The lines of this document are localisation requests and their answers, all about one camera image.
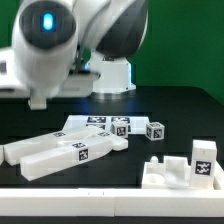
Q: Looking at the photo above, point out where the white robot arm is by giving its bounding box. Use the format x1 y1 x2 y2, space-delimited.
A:
0 0 149 99

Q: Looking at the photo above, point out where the white marker base plate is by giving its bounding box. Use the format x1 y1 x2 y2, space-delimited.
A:
63 114 150 135

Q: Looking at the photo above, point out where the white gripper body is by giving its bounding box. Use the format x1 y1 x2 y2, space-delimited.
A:
0 72 100 98

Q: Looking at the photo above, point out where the white chair back frame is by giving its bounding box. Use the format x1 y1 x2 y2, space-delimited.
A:
3 126 128 181

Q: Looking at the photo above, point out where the white marker cube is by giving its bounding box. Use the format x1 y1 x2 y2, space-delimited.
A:
111 121 128 138
146 122 165 141

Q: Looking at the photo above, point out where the white L-shaped wall fence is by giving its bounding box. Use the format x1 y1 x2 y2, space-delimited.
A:
0 172 224 217

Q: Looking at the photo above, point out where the white chair seat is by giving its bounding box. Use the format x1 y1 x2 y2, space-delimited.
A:
141 156 224 191

